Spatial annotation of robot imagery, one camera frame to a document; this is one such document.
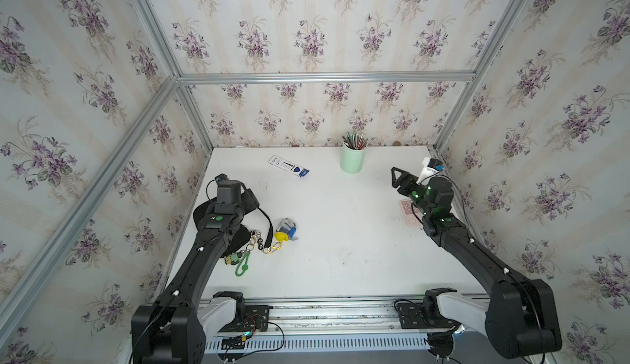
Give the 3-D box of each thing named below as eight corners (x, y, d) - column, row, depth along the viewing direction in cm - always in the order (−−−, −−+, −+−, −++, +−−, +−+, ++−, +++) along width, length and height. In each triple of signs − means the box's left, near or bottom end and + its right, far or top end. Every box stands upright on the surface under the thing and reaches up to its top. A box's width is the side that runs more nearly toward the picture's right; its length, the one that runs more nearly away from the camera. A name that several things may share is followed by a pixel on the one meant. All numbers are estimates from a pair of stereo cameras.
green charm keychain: (223, 275, 84) (221, 273, 82) (229, 252, 89) (227, 249, 87) (246, 275, 84) (245, 273, 82) (251, 252, 89) (249, 249, 87)
